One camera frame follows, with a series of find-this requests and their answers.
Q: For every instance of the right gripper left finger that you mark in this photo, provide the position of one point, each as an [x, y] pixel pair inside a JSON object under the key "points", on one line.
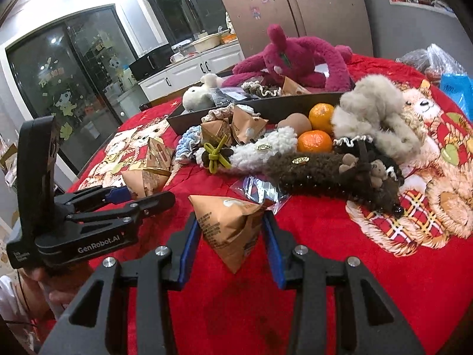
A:
{"points": [[96, 321]]}

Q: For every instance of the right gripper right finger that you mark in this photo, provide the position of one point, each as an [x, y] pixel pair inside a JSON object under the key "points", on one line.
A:
{"points": [[368, 321]]}

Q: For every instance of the brown triangular snack packet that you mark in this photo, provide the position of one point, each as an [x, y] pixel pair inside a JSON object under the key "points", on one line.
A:
{"points": [[230, 226]]}

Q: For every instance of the white plush bunny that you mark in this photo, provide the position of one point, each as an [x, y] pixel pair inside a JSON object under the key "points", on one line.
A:
{"points": [[198, 98]]}

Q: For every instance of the black packaged item with barcode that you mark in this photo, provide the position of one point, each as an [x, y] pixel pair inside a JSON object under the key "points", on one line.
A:
{"points": [[227, 95]]}

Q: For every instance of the brown cream ruffled scrunchie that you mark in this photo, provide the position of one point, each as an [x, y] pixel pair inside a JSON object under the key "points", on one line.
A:
{"points": [[255, 88]]}

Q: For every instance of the magenta plush bunny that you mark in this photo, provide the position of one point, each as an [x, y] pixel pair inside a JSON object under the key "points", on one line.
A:
{"points": [[309, 61]]}

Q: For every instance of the person's left hand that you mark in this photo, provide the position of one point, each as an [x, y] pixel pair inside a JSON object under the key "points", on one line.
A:
{"points": [[37, 288]]}

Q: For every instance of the brown triangular packet left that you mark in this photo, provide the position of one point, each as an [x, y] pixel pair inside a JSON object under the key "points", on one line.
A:
{"points": [[147, 176]]}

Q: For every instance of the dark brown fuzzy pouch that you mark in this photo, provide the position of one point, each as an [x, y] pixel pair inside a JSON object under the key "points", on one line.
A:
{"points": [[354, 170]]}

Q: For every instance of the blue white knitted scrunchie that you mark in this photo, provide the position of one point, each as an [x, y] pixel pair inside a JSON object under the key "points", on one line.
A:
{"points": [[188, 144]]}

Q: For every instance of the white fuzzy pouch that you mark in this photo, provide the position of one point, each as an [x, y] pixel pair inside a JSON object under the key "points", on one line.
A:
{"points": [[247, 158]]}

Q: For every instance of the red bear print blanket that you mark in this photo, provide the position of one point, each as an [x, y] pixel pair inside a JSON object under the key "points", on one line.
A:
{"points": [[245, 312]]}

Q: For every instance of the orange mandarin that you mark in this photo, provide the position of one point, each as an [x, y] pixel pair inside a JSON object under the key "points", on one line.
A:
{"points": [[315, 141], [320, 117]]}

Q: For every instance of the brown egg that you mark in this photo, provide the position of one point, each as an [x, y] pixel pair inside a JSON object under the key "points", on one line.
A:
{"points": [[297, 121]]}

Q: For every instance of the brown triangular packet middle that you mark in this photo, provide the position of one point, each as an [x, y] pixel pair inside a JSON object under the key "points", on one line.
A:
{"points": [[241, 128]]}

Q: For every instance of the black sliding glass door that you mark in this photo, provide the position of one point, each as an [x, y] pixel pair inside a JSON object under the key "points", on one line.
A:
{"points": [[78, 69]]}

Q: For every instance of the black shallow box tray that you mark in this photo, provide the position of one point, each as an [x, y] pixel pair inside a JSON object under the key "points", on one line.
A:
{"points": [[272, 109]]}

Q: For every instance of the pink ruffled scrunchie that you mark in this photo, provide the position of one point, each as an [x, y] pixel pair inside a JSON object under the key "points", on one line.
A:
{"points": [[222, 113]]}

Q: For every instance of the white kitchen cabinet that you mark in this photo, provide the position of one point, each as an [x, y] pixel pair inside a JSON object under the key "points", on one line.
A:
{"points": [[189, 71]]}

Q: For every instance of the black microwave oven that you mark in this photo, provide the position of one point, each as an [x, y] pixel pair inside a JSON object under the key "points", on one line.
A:
{"points": [[152, 63]]}

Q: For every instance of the beige fluffy plush toy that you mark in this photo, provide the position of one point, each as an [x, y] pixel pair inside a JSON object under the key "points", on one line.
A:
{"points": [[374, 108]]}

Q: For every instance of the cream plastic basin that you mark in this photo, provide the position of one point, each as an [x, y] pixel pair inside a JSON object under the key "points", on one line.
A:
{"points": [[207, 43]]}

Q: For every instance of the blue plastic bag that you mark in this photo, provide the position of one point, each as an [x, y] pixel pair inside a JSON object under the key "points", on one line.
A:
{"points": [[459, 89]]}

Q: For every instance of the clear plastic bag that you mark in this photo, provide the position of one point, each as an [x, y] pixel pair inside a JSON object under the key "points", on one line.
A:
{"points": [[433, 62]]}

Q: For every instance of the steel double door refrigerator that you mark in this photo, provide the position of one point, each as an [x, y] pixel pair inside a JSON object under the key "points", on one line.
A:
{"points": [[339, 22]]}

